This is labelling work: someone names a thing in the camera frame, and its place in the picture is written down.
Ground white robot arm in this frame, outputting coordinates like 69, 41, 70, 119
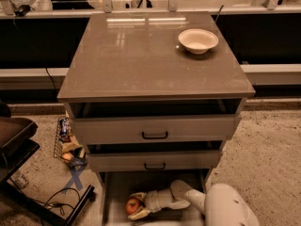
125, 180, 260, 226

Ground black floor cable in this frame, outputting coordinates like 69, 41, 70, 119
8, 177, 82, 218

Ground grey drawer cabinet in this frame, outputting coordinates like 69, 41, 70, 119
58, 12, 254, 226

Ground dark chair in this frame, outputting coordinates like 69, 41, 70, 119
0, 103, 95, 226

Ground middle drawer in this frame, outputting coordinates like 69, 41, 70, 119
87, 150, 221, 172

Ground red apple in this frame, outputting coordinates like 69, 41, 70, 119
125, 197, 141, 216

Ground open bottom drawer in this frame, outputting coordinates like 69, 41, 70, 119
102, 169, 205, 226

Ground top drawer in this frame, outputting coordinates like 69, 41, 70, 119
71, 115, 241, 145

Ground black power adapter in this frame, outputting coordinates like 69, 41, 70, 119
14, 5, 31, 17

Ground white bowl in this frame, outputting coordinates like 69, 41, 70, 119
178, 29, 219, 55

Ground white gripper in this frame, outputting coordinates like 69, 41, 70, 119
128, 189, 173, 220

